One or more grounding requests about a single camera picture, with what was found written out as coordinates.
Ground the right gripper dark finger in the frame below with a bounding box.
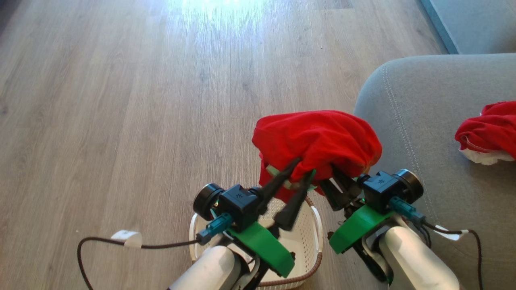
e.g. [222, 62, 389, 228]
[331, 163, 362, 200]
[320, 178, 345, 211]

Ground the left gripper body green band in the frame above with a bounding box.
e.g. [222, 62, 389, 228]
[227, 201, 295, 278]

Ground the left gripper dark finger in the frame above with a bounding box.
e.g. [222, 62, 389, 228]
[257, 157, 302, 204]
[274, 169, 317, 232]

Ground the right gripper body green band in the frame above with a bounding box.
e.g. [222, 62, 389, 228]
[328, 194, 394, 255]

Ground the red jersey with white trim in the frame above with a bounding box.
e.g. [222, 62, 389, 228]
[252, 110, 383, 204]

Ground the red and white garment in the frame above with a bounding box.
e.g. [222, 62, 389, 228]
[455, 101, 516, 166]

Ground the white plastic basket brown rim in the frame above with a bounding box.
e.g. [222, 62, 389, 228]
[189, 195, 324, 290]

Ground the black round right gripper motor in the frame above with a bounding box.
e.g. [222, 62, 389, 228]
[393, 169, 424, 204]

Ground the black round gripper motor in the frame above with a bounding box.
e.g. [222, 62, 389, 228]
[192, 183, 225, 221]
[393, 169, 424, 204]

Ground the black round left gripper motor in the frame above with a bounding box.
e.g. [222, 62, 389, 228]
[192, 183, 225, 221]

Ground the grey fabric sofa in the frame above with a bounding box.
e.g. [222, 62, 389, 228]
[354, 54, 516, 290]

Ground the grey-blue upholstered furniture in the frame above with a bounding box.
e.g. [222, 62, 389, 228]
[419, 0, 516, 55]

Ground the right arm cable teal plug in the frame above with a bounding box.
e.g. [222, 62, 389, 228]
[389, 196, 485, 290]

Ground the arm cable teal plug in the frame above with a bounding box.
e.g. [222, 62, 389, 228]
[77, 212, 234, 290]
[389, 196, 485, 290]

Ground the left arm cable teal plug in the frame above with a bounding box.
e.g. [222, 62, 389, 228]
[77, 212, 234, 290]

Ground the white tag on right cable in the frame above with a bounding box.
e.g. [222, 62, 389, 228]
[435, 225, 469, 242]

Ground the white tag on cable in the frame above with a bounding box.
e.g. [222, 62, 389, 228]
[435, 225, 469, 242]
[110, 229, 143, 249]

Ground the white tag on left cable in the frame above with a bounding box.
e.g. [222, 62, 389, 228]
[110, 229, 143, 249]

